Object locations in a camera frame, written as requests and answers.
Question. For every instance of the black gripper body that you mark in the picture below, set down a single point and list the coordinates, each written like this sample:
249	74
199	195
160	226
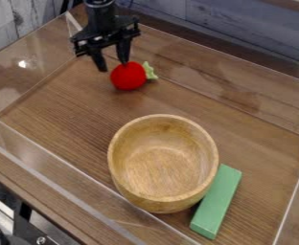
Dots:
105	29

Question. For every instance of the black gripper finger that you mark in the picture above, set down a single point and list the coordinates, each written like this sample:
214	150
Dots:
123	50
96	54

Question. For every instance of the red plush strawberry toy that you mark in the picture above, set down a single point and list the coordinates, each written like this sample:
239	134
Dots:
129	76

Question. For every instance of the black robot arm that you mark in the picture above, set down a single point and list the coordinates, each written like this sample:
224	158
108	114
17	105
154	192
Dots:
100	3

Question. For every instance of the wooden bowl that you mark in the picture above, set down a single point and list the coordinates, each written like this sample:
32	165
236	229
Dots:
163	161

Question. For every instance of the green rectangular block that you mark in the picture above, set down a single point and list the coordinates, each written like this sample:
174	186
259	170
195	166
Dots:
214	205

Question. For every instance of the clear acrylic corner bracket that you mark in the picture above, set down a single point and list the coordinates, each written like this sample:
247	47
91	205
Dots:
73	27

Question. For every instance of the clear acrylic enclosure wall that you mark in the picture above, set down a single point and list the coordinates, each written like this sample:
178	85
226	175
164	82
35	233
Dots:
61	111

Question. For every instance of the black metal table frame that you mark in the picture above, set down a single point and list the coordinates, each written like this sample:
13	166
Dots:
25	230

